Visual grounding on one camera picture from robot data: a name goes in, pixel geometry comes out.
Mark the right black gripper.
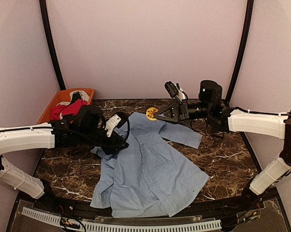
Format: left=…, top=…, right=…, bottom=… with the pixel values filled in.
left=154, top=98, right=212, bottom=123

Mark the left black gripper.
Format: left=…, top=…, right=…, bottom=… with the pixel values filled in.
left=78, top=128, right=129, bottom=155

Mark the light blue shirt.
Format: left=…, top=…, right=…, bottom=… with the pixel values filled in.
left=90, top=112, right=209, bottom=218

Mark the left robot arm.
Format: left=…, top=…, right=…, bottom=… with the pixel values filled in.
left=0, top=105, right=130, bottom=211

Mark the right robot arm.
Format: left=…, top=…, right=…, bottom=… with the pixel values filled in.
left=154, top=80, right=291, bottom=210

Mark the red cloth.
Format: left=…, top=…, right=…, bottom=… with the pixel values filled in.
left=49, top=99, right=87, bottom=120

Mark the white cloth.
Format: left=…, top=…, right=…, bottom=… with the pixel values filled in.
left=69, top=90, right=90, bottom=101

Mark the dark green cloth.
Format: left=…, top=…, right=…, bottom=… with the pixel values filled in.
left=69, top=91, right=82, bottom=105

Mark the orange plastic basket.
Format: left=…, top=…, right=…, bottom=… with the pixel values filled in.
left=38, top=88, right=95, bottom=124

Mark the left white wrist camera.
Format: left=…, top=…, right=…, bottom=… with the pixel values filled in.
left=104, top=114, right=121, bottom=138

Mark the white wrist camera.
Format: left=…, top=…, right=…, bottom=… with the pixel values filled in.
left=164, top=81, right=189, bottom=103
left=104, top=114, right=121, bottom=138

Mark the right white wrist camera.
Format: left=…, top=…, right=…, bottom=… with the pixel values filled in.
left=164, top=81, right=189, bottom=103

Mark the white perforated cable tray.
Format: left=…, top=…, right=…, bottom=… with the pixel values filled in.
left=21, top=207, right=222, bottom=232

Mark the black right frame pole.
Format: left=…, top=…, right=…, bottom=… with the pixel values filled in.
left=225, top=0, right=254, bottom=103

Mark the black frame pole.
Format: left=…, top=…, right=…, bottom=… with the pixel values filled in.
left=39, top=0, right=66, bottom=90
left=225, top=0, right=254, bottom=103

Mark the black left frame pole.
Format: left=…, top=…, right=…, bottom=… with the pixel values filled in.
left=39, top=0, right=66, bottom=90

